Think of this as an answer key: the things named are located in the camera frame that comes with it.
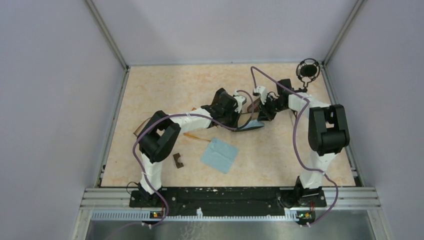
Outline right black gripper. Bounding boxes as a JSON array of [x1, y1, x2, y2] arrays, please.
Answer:
[[256, 96, 287, 122]]

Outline blue cleaning cloth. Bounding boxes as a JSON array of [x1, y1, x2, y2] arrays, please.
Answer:
[[236, 119, 265, 132], [200, 138, 239, 174]]

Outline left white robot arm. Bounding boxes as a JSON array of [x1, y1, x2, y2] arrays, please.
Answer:
[[133, 88, 247, 207]]

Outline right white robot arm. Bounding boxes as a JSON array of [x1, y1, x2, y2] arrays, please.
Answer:
[[254, 78, 350, 208]]

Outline orange tinted sunglasses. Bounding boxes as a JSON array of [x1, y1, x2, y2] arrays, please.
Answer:
[[183, 131, 213, 143]]

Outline plaid glasses case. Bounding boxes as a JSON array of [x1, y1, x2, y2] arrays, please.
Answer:
[[246, 101, 260, 114]]

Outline black microphone on tripod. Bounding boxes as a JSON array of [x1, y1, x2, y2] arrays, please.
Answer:
[[295, 58, 321, 93]]

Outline small brown case insert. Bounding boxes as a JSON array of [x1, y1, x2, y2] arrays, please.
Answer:
[[172, 153, 184, 169]]

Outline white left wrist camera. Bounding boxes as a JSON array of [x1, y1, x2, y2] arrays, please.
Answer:
[[233, 94, 247, 114]]

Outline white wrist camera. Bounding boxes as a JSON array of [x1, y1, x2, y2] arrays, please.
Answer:
[[233, 94, 247, 114], [252, 85, 268, 105]]

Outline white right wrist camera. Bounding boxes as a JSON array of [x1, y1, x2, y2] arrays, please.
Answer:
[[252, 85, 268, 105]]

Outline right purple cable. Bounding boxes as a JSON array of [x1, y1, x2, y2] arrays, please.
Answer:
[[250, 66, 339, 228]]

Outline purple cable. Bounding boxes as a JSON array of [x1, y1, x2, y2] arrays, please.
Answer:
[[132, 89, 255, 229], [250, 66, 339, 228]]

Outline brown frame sunglasses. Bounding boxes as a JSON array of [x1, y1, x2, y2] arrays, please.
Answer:
[[133, 117, 151, 137]]

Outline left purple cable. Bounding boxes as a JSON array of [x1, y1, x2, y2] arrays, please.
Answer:
[[132, 89, 255, 229]]

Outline grey slotted cable duct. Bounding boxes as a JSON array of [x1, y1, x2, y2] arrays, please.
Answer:
[[91, 209, 299, 222]]

